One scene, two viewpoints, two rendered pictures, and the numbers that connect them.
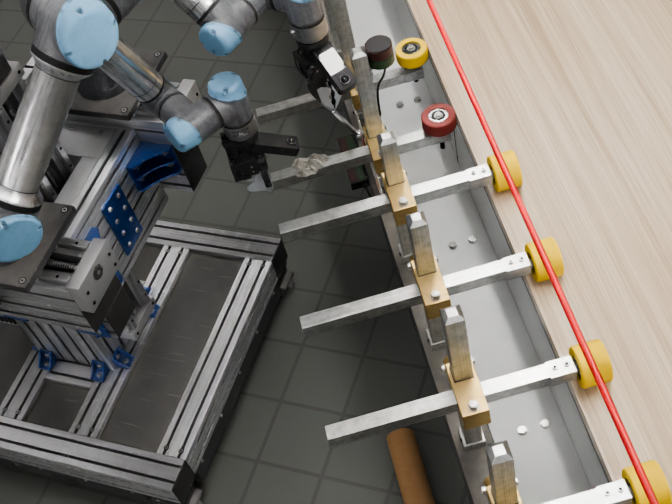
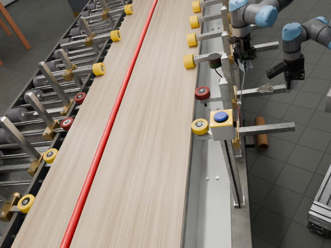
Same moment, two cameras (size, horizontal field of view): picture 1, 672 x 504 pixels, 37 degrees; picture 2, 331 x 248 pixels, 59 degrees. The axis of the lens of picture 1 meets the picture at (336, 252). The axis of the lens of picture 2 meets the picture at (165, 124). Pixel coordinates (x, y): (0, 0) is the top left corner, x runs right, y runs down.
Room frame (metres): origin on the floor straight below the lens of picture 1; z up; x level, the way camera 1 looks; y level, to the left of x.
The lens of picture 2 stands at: (2.85, -0.10, 1.86)
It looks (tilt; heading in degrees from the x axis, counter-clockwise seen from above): 41 degrees down; 202
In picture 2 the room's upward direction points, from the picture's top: 22 degrees counter-clockwise
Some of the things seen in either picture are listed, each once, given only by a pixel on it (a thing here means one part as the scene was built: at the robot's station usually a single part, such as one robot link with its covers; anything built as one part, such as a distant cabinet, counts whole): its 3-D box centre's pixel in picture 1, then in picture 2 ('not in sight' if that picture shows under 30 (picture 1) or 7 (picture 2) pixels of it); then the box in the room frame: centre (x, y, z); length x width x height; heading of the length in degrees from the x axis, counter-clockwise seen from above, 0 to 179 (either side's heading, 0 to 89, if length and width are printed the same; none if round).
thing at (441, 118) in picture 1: (440, 130); (203, 98); (1.63, -0.32, 0.85); 0.08 x 0.08 x 0.11
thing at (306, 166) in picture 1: (309, 162); (265, 86); (1.63, 0.00, 0.87); 0.09 x 0.07 x 0.02; 89
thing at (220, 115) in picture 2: not in sight; (220, 116); (2.18, -0.18, 1.22); 0.04 x 0.04 x 0.02
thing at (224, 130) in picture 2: not in sight; (222, 126); (2.18, -0.18, 1.18); 0.07 x 0.07 x 0.08; 89
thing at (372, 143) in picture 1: (379, 145); (231, 97); (1.65, -0.17, 0.84); 0.13 x 0.06 x 0.05; 179
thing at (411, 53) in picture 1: (413, 63); (201, 131); (1.88, -0.32, 0.85); 0.08 x 0.08 x 0.11
